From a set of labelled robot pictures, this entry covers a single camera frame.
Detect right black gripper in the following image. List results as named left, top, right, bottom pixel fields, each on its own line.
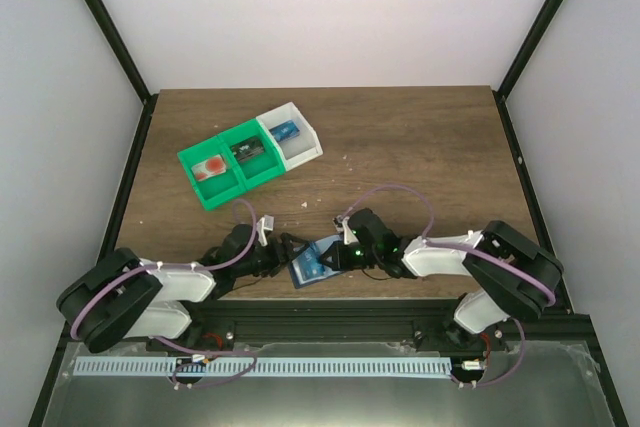
left=320, top=240, right=381, bottom=271

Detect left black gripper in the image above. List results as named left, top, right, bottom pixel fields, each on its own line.
left=234, top=233, right=310, bottom=278

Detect blue leather card holder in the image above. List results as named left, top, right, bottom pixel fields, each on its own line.
left=289, top=235, right=341, bottom=289

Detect blue credit card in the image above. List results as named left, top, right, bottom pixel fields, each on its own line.
left=289, top=243, right=333, bottom=288
left=269, top=120, right=300, bottom=143

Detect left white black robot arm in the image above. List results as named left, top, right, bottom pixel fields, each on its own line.
left=56, top=224, right=310, bottom=353

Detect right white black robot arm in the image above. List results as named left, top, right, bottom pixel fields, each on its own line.
left=319, top=208, right=564, bottom=350

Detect black credit card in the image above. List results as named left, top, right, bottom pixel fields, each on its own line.
left=230, top=136, right=265, bottom=163

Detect white red credit card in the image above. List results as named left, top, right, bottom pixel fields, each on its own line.
left=191, top=154, right=227, bottom=182

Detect middle green bin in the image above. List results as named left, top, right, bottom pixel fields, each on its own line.
left=218, top=119, right=285, bottom=191

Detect green bin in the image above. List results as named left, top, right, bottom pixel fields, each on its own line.
left=218, top=119, right=285, bottom=191
left=178, top=136, right=245, bottom=211

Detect white bin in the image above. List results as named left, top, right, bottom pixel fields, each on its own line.
left=256, top=102, right=323, bottom=171

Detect left green bin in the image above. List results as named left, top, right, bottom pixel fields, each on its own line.
left=178, top=136, right=245, bottom=211

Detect grey metal sheet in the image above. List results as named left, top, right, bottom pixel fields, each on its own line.
left=43, top=342, right=615, bottom=426

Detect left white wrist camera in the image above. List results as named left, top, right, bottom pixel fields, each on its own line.
left=256, top=215, right=275, bottom=246

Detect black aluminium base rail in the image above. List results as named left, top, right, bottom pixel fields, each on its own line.
left=75, top=299, right=595, bottom=356

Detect light blue slotted cable duct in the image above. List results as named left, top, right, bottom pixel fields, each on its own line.
left=73, top=356, right=452, bottom=379

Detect left black side rail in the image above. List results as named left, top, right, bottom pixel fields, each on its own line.
left=96, top=93, right=159, bottom=263

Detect black side rail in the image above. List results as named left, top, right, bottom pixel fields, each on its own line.
left=96, top=93, right=159, bottom=263
left=492, top=90, right=574, bottom=316

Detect right black side rail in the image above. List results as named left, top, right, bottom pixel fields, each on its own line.
left=492, top=90, right=574, bottom=316

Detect left black frame post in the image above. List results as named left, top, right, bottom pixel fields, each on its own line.
left=84, top=0, right=152, bottom=104

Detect black frame post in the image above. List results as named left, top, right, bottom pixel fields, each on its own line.
left=84, top=0, right=152, bottom=104
left=496, top=0, right=564, bottom=99

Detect right black frame post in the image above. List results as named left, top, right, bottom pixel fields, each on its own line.
left=496, top=0, right=564, bottom=99

